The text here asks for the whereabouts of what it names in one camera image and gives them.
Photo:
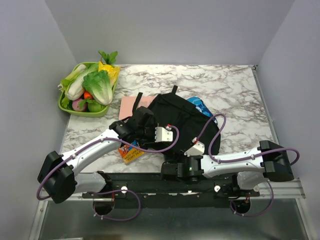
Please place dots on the orange carrot toy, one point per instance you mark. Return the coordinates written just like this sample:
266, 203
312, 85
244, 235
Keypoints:
87, 95

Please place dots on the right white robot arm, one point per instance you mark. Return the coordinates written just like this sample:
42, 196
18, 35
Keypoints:
267, 162

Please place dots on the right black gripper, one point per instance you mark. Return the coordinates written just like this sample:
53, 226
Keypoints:
174, 163

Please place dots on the aluminium rail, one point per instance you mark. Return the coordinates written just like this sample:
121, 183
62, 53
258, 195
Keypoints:
281, 190

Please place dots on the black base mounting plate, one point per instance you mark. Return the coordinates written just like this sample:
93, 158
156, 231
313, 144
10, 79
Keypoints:
154, 192

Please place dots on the green plastic basket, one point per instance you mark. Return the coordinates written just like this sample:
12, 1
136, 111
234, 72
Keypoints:
65, 104

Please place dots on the green round vegetable toy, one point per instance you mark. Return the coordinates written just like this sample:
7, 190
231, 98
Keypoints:
94, 107

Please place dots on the orange treehouse book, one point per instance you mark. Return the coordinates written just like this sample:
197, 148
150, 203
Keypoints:
129, 153

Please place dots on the white bok choy toy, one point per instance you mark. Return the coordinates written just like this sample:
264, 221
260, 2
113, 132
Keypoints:
71, 85

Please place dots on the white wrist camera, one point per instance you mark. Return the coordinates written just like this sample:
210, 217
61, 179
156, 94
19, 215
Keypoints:
163, 134
197, 149

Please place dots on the blue patterned pencil case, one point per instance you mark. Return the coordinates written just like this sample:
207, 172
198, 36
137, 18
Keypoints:
200, 106

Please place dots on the pink notebook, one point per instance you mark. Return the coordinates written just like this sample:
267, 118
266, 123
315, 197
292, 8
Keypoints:
127, 103

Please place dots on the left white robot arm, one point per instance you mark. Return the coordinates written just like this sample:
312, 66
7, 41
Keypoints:
59, 174

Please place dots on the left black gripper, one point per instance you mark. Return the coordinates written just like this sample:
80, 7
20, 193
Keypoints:
152, 141

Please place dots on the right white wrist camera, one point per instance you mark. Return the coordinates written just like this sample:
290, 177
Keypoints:
197, 149

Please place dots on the black student backpack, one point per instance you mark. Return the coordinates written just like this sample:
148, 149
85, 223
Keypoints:
171, 109

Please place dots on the pink radish toy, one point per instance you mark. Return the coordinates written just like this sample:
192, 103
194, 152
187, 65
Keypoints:
79, 105

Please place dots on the yellow leafy vegetable toy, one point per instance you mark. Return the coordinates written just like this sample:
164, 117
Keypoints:
113, 71

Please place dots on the green lettuce toy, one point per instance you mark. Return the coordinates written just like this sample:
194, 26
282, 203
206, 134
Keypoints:
98, 85

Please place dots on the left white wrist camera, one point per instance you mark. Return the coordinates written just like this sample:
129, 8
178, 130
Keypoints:
163, 134

